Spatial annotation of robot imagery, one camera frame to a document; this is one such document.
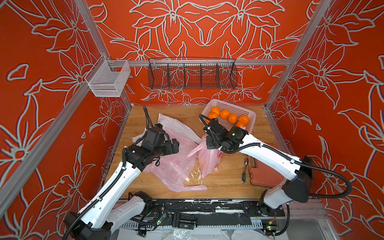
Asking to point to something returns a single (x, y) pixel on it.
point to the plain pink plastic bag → (174, 169)
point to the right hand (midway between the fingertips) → (209, 140)
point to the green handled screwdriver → (244, 174)
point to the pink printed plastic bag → (209, 159)
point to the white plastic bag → (185, 139)
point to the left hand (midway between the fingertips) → (172, 143)
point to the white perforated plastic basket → (207, 105)
